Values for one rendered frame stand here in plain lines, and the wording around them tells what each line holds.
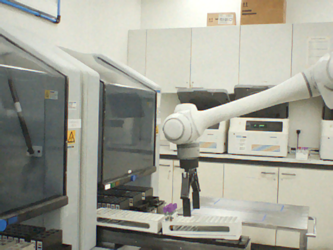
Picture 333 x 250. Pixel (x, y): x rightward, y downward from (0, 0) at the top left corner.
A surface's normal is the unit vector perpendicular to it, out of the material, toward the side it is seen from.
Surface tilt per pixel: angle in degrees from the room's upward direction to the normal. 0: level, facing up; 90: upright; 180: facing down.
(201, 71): 90
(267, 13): 90
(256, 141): 90
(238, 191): 90
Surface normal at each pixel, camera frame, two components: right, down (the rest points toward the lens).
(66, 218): 0.95, 0.04
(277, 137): -0.31, 0.03
